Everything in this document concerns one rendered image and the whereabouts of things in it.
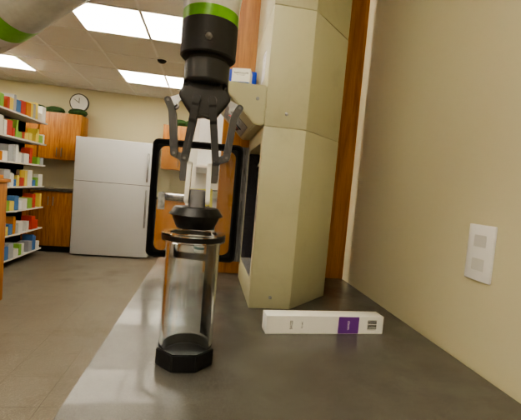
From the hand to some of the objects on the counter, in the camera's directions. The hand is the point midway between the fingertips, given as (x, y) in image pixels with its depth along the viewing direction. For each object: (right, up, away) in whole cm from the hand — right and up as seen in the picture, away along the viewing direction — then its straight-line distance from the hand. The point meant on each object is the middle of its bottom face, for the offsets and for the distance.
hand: (198, 183), depth 62 cm
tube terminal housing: (+18, -30, +50) cm, 61 cm away
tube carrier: (-3, -30, +2) cm, 30 cm away
